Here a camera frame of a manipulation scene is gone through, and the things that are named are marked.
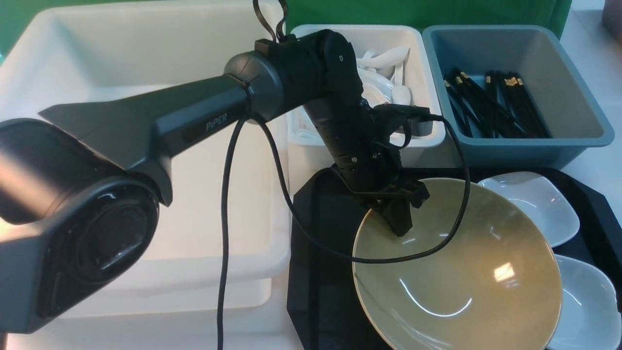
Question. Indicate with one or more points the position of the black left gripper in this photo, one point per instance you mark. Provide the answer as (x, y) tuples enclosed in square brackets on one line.
[(374, 175)]

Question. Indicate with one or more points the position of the yellow noodle bowl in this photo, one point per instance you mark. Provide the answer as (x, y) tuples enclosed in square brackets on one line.
[(494, 286)]

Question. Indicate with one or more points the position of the white square dish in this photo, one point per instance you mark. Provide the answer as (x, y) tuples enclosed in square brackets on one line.
[(589, 318), (541, 201)]

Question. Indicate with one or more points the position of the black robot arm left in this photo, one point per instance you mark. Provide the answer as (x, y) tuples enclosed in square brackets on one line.
[(81, 185)]

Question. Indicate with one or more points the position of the black plastic serving tray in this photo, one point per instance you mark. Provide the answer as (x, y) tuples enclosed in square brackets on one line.
[(321, 297)]

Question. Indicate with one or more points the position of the pile of white spoons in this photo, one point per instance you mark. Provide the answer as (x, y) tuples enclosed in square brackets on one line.
[(391, 75)]

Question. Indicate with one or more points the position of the white plastic spoon bin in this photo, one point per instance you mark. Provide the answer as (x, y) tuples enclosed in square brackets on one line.
[(363, 37)]

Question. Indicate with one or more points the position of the bundle of black chopsticks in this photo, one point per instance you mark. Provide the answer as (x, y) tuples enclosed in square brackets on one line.
[(498, 106)]

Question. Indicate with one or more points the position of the teal plastic chopstick bin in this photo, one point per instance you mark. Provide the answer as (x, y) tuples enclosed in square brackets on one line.
[(568, 107)]

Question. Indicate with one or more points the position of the large white plastic tub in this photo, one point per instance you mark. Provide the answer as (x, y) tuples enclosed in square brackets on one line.
[(86, 54)]

